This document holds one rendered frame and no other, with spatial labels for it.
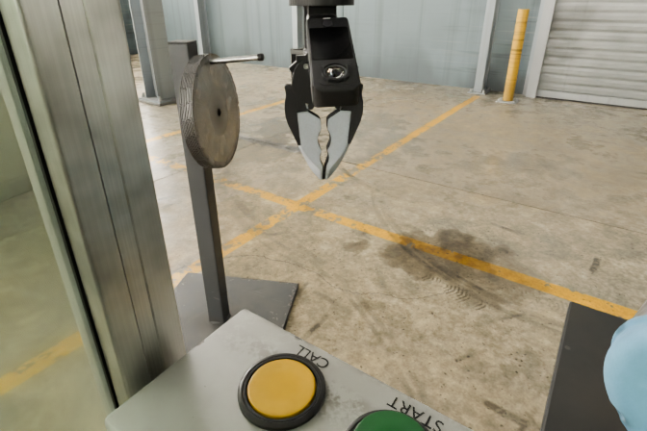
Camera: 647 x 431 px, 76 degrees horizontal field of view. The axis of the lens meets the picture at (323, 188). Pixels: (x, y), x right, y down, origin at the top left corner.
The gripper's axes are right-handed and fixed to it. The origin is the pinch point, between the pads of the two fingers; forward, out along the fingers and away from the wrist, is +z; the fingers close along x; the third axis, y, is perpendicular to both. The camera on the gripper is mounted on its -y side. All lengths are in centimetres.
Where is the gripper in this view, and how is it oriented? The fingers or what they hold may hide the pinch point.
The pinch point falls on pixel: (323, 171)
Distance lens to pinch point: 51.0
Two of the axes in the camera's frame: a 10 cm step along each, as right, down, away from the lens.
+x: -10.0, 0.4, -0.8
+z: 0.0, 9.1, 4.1
